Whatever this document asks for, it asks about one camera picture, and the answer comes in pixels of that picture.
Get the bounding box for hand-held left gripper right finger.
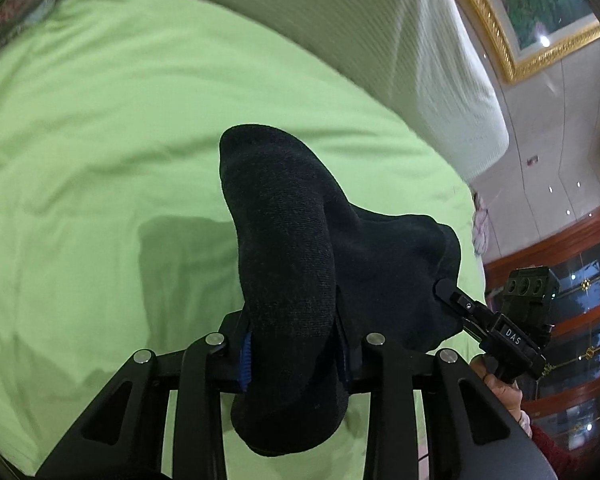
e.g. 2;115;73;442
336;310;558;480

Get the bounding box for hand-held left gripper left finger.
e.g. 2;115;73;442
34;310;255;480

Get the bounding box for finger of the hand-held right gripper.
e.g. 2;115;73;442
432;280;496;343

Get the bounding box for dark navy pants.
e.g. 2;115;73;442
219;122;463;457

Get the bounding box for person's right forearm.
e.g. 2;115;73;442
519;412;587;476

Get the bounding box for person's right hand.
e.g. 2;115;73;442
472;354;531;428

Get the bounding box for wooden glass cabinet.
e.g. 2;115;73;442
482;199;600;467

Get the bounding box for pale floral cloth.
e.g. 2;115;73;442
470;190;494;259

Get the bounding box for green bed sheet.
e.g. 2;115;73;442
0;0;486;478

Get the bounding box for cream striped upholstered headboard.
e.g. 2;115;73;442
112;0;511;183

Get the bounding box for gold framed landscape painting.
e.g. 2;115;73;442
442;0;600;86

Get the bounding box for pink floral pillow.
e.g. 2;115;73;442
0;0;111;68

